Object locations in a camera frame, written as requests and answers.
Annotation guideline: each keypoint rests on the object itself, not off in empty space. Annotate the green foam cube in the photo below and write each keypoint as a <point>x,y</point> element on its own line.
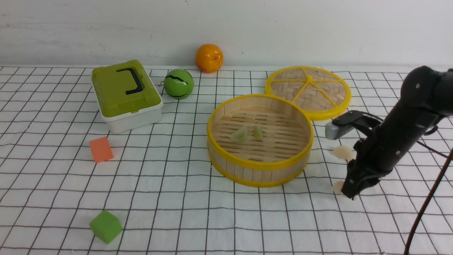
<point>106,226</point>

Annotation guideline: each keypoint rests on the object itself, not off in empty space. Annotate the orange foam block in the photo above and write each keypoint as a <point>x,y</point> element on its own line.
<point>101,150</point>

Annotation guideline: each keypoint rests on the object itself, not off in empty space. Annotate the orange fruit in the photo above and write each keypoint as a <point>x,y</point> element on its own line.
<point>209,58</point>

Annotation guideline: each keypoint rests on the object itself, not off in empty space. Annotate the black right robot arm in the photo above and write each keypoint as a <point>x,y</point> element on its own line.
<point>426,99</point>

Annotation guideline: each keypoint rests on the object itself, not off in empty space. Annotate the woven steamer lid yellow rim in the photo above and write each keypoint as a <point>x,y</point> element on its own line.
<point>320,93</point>

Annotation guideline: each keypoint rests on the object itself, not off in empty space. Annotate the white translucent dumpling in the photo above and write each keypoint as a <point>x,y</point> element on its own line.
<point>343,152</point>

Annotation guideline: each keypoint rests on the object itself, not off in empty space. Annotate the green lidded white box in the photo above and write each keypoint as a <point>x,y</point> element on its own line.
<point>126,96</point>

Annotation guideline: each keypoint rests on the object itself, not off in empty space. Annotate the pink translucent dumpling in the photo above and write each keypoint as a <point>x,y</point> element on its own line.
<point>337,187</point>

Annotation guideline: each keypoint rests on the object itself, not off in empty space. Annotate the pale green dumpling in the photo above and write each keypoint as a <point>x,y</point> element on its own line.
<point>240,135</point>
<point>257,132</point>

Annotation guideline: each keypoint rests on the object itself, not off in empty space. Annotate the bamboo steamer tray yellow rims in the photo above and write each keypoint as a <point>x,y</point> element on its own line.
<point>280,157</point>

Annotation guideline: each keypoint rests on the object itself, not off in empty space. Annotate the white black-grid tablecloth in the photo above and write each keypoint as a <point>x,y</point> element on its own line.
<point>161,185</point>

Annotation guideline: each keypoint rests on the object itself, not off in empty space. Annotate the green striped ball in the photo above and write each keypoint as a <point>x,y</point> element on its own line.
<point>179,83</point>

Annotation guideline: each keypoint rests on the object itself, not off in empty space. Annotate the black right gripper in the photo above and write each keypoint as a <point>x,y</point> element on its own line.
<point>373,161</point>

